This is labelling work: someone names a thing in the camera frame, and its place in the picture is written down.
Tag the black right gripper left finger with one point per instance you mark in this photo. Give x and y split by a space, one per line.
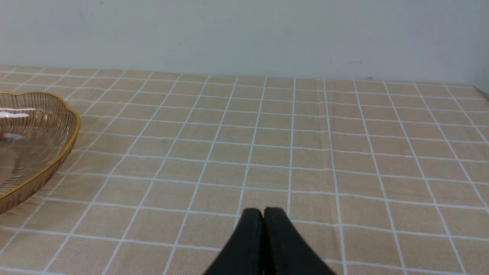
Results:
241 255

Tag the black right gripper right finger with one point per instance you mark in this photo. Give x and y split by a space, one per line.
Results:
285 250

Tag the beige checkered tablecloth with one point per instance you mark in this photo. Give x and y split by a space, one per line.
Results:
379 177

